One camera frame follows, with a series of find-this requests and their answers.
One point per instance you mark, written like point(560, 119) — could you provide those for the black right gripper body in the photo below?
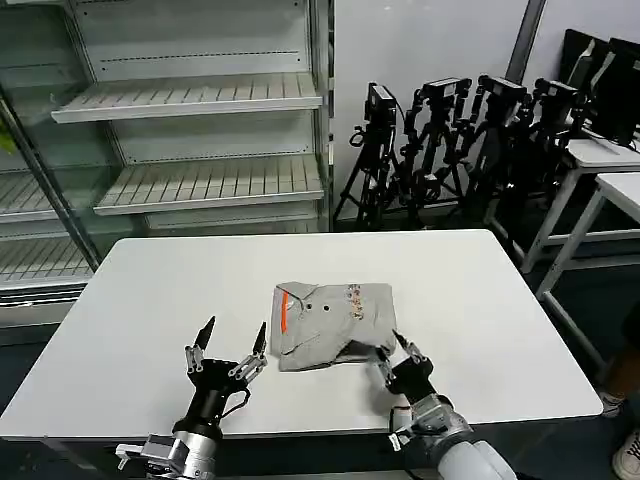
point(412, 377)

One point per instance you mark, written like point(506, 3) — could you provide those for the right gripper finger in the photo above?
point(407, 347)
point(384, 367)

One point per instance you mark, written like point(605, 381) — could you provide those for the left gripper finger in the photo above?
point(200, 345)
point(252, 355)

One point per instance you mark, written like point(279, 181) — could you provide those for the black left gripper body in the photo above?
point(212, 385)

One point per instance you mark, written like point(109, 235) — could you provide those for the grey printed shirt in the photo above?
point(325, 325)

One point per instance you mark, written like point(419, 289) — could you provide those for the white work table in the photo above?
point(140, 290)

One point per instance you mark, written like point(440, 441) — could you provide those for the person's white shoe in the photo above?
point(612, 402)
point(629, 455)

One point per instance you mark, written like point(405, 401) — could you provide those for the glass-sided shelf unit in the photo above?
point(35, 200)

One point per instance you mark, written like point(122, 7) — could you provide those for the white empty shelf unit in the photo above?
point(200, 100)

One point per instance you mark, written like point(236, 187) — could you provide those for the white desk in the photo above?
point(597, 155)
point(620, 192)

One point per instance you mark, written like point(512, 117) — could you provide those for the black computer monitor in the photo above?
point(620, 90)
point(582, 55)

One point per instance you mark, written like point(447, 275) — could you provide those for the black camera on tripod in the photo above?
point(552, 125)
point(500, 130)
point(436, 140)
point(374, 150)

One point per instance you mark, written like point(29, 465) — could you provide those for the grey slanted wall beam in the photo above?
point(526, 40)

